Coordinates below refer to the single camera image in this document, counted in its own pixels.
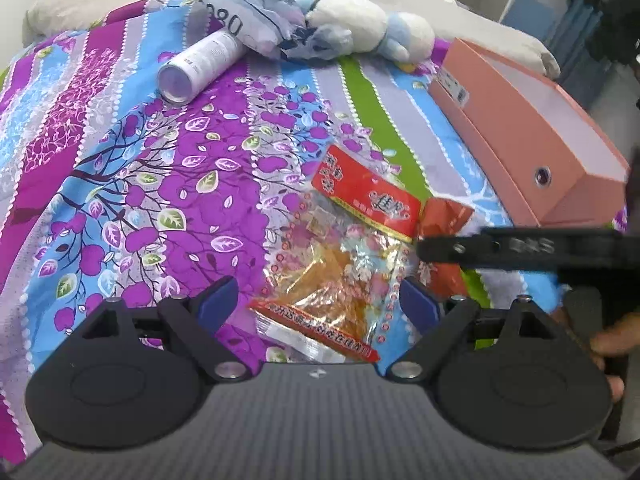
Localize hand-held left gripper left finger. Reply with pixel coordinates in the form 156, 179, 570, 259
70, 275, 251, 382

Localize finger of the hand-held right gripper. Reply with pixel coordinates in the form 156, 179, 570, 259
416, 232, 493, 264

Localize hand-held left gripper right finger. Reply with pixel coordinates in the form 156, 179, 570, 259
387, 276, 568, 380

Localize clear snack packet red header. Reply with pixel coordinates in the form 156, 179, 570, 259
248, 144, 423, 363

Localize pink cardboard box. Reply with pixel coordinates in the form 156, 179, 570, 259
427, 37, 630, 228

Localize person's right hand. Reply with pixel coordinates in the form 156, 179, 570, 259
589, 309, 640, 404

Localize purple floral bedspread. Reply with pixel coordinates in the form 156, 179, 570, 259
0, 0, 628, 466

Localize blue hanging fabric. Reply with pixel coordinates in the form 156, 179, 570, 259
550, 0, 606, 111

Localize white cylindrical canister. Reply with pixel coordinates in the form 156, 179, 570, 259
157, 30, 246, 106

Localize hanging dark clothes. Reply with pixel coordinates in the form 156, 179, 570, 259
542, 0, 640, 66

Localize white and blue plush toy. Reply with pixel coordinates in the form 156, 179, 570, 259
300, 0, 436, 63

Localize pale blue plastic bag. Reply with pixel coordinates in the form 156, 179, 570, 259
187, 0, 351, 63

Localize grey duvet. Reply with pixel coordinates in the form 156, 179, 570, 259
22, 0, 561, 80

